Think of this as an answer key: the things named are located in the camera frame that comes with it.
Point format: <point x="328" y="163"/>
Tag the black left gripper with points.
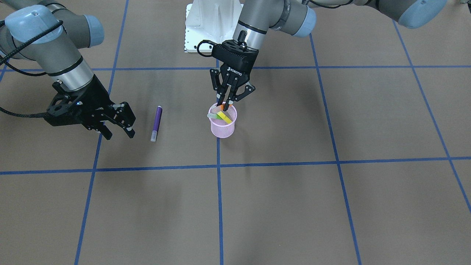
<point x="235" y="70"/>

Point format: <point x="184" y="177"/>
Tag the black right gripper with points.
<point x="92" y="98"/>

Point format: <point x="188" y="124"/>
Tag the green marker pen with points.
<point x="220" y="116"/>

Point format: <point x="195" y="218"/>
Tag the purple marker pen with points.
<point x="156" y="125"/>

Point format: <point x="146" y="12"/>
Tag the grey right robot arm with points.
<point x="47" y="32"/>

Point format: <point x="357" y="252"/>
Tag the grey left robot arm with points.
<point x="297" y="18"/>

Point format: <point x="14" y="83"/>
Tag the pink mesh pen holder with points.
<point x="218" y="127"/>

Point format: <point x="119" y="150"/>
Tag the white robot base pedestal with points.
<point x="213" y="20"/>

